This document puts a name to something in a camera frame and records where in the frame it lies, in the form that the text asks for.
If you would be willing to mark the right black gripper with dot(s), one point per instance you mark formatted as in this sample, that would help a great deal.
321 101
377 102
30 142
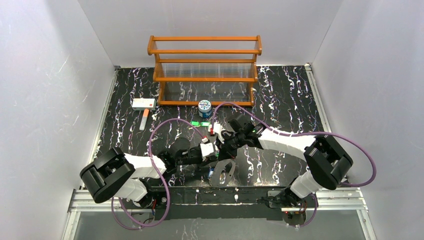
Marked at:
227 141

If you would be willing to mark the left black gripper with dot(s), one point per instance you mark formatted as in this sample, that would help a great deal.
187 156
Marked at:
201 157

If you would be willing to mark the large silver carabiner keyring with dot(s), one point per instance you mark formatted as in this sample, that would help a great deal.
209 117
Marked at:
222 173

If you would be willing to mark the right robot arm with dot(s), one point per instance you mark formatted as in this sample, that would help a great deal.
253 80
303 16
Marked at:
328 162

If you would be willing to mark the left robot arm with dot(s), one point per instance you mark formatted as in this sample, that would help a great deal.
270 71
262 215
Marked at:
119 174

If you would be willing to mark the blue round jar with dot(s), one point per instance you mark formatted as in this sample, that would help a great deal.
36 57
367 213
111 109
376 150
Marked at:
204 109

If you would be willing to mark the orange white tube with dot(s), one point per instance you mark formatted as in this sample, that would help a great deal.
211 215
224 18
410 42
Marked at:
144 118

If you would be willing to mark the orange wooden shelf rack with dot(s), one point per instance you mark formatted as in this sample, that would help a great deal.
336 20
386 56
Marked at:
189 69

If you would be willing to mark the white red small box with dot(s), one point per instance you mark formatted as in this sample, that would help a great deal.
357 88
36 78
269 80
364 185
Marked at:
140 104

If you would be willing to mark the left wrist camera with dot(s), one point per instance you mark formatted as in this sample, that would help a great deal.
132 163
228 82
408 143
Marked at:
207 148

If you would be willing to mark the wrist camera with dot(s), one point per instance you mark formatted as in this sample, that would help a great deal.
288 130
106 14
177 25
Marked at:
207 148
216 129

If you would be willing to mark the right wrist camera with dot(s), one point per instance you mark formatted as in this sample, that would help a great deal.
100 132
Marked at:
216 129

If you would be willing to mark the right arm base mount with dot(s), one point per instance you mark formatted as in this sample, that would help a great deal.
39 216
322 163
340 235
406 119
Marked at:
289 201

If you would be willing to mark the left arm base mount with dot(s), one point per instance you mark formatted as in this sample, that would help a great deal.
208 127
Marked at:
152 200

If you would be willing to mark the aluminium frame rail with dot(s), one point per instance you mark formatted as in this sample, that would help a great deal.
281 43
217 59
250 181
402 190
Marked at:
343 198

